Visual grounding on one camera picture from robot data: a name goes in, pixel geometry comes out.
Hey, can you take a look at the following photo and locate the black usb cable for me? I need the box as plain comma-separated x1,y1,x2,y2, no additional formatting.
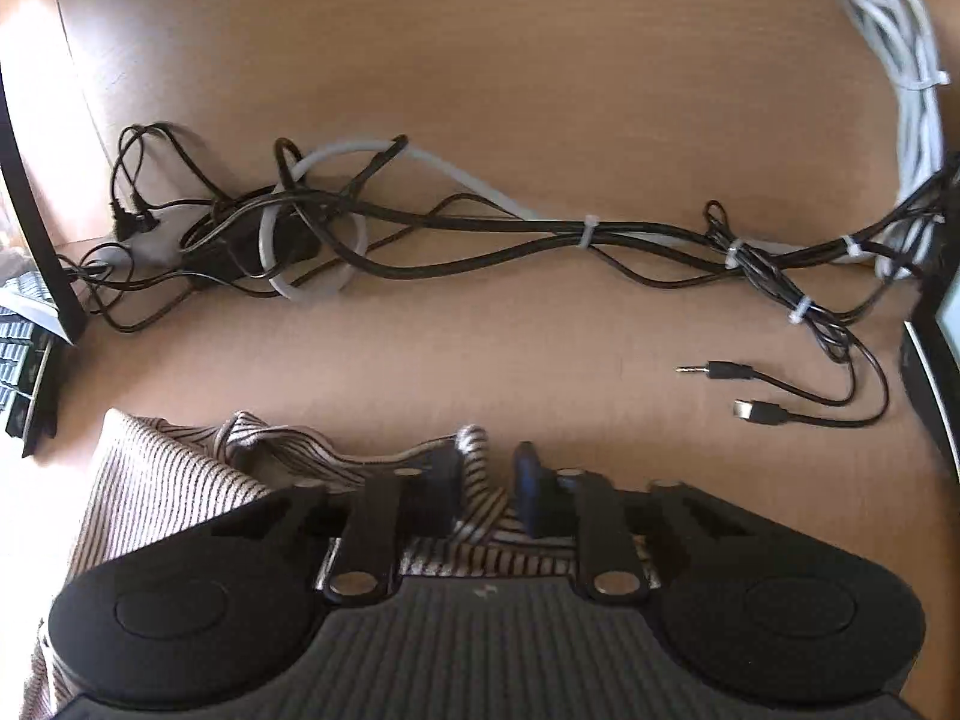
731,330,891,429

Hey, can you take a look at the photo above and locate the striped garment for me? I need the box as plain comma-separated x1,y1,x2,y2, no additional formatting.
26,405,665,720

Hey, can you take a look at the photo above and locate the black keyboard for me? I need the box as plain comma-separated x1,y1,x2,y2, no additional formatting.
0,270,62,460

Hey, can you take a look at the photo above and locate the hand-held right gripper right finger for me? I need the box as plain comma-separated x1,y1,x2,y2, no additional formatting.
512,441,758,605

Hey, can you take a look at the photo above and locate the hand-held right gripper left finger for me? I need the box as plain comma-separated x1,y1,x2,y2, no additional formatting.
211,444,466,606

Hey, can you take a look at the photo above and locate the white power cable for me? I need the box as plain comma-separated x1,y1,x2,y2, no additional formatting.
835,0,955,283

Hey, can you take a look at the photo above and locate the black computer monitor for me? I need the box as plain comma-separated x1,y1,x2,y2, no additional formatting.
0,64,89,347

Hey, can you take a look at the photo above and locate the black power adapter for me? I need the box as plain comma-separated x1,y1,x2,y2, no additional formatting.
178,199,325,283

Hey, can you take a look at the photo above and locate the black cable bundle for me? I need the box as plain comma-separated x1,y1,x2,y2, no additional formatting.
64,122,960,335

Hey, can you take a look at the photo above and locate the grey cable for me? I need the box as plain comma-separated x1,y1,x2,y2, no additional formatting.
258,136,886,309

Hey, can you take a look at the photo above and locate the white computer case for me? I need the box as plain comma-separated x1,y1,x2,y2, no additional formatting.
898,165,960,482

